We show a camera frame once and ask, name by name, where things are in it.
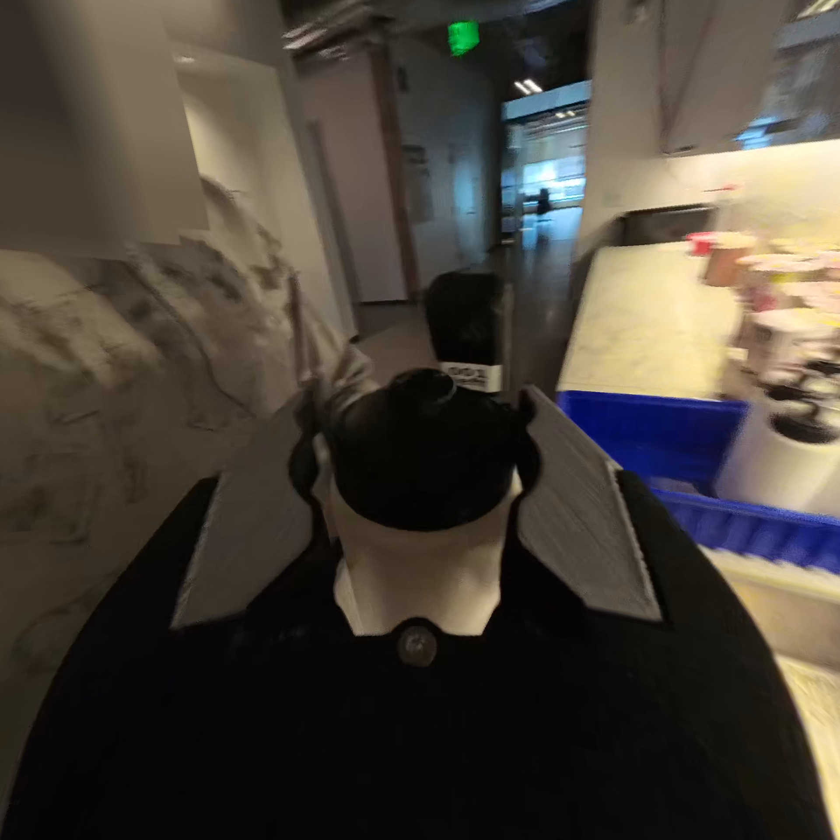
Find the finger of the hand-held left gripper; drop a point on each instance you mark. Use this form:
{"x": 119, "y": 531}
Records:
{"x": 341, "y": 600}

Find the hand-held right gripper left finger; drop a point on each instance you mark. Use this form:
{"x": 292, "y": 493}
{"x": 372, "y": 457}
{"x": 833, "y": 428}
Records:
{"x": 249, "y": 538}

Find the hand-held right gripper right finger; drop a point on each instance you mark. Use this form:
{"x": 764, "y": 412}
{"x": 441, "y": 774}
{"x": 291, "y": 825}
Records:
{"x": 584, "y": 518}

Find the white plastic squeeze bottle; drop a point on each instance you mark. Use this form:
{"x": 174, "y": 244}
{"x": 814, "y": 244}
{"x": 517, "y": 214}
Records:
{"x": 426, "y": 577}

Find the blue plastic bin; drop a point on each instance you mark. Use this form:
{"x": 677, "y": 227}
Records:
{"x": 656, "y": 426}

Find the group of white capped bottles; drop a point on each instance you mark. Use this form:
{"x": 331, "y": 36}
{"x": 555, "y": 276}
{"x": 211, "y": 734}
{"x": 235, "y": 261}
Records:
{"x": 774, "y": 466}

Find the black countertop appliance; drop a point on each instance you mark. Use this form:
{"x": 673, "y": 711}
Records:
{"x": 666, "y": 226}

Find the red cup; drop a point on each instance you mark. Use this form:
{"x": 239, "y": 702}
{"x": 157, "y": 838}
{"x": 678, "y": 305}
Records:
{"x": 702, "y": 245}

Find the brown canister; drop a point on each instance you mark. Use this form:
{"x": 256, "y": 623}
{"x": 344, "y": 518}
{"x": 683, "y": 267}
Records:
{"x": 722, "y": 266}

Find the stack of instant noodle cups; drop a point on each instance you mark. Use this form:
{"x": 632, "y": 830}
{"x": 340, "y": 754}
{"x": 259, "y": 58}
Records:
{"x": 787, "y": 328}

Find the green exit sign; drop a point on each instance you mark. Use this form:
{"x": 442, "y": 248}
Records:
{"x": 464, "y": 38}

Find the stainless steel sink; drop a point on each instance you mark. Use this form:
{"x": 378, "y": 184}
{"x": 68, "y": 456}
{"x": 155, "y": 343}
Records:
{"x": 820, "y": 709}

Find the grey upper cabinet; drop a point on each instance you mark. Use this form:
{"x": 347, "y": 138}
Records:
{"x": 715, "y": 79}

